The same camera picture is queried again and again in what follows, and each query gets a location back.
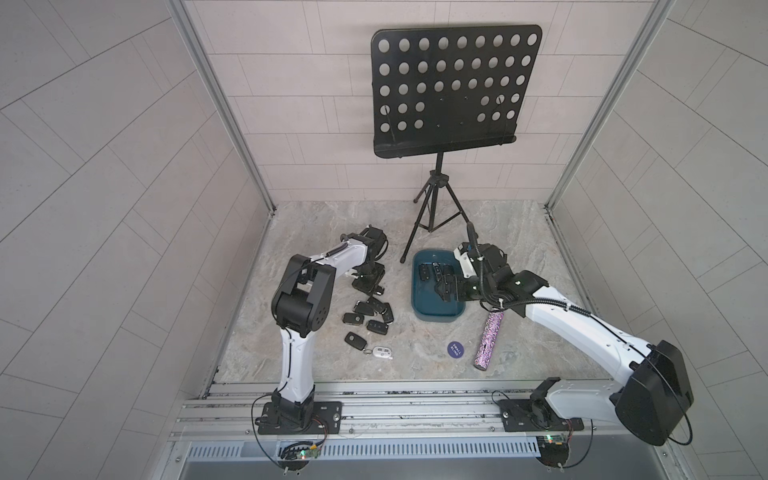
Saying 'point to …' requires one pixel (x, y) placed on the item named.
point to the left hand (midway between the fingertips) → (385, 281)
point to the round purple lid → (455, 349)
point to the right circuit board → (553, 449)
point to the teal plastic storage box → (427, 305)
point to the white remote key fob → (382, 352)
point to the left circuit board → (296, 456)
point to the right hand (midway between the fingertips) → (445, 287)
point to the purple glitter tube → (492, 328)
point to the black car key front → (355, 340)
